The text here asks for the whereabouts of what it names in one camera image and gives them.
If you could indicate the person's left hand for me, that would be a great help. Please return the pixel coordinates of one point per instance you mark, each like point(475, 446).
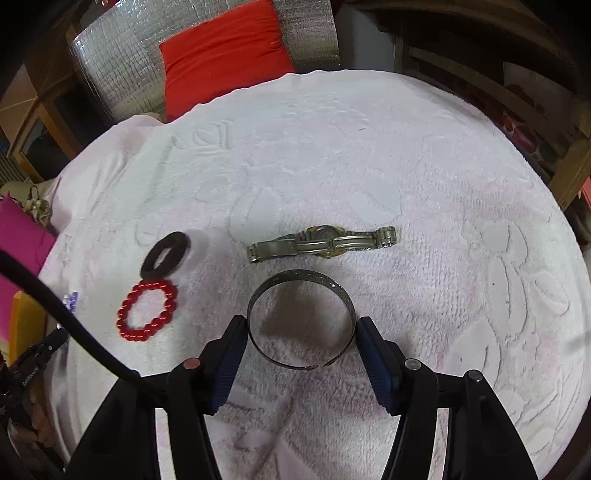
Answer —
point(30, 422)

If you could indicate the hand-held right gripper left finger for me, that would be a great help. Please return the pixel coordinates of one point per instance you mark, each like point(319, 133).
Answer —
point(228, 364)

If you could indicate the orange cardboard box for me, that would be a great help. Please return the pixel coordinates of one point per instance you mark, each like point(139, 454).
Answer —
point(27, 318)

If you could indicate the beige leather sofa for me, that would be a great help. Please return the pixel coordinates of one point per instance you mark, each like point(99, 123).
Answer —
point(14, 190)

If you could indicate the pale pink embossed blanket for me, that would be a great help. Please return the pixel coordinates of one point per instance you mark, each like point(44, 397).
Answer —
point(369, 161)

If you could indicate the magenta cushion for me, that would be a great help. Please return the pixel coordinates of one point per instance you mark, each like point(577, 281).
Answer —
point(18, 240)

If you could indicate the silver and gold wristwatch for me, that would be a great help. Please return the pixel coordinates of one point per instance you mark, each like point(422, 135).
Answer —
point(318, 242)

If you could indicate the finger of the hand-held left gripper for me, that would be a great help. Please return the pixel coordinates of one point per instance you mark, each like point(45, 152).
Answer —
point(51, 346)

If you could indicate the crumpled patterned cloth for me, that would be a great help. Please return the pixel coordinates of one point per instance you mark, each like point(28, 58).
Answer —
point(39, 207)

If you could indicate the wooden cabinet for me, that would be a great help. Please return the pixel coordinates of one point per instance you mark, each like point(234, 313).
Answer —
point(46, 97)

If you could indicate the dark wooden furniture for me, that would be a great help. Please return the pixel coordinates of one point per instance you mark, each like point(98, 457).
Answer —
point(568, 170)

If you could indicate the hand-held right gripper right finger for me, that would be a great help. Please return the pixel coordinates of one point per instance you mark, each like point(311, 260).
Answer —
point(376, 369)

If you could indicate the silver cuff bangle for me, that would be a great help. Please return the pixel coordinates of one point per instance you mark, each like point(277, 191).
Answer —
point(300, 275)

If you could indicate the red cushion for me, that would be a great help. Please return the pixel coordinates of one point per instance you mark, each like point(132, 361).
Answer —
point(221, 55)

